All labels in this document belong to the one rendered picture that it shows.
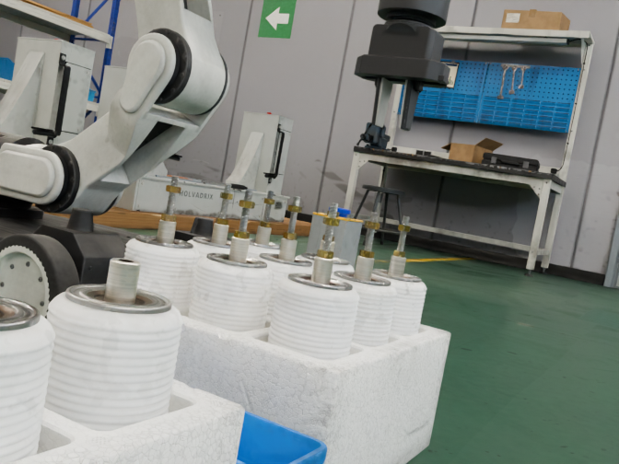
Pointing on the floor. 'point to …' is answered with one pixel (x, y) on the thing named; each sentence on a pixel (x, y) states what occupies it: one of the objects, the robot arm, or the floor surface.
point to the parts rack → (17, 11)
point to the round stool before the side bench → (384, 206)
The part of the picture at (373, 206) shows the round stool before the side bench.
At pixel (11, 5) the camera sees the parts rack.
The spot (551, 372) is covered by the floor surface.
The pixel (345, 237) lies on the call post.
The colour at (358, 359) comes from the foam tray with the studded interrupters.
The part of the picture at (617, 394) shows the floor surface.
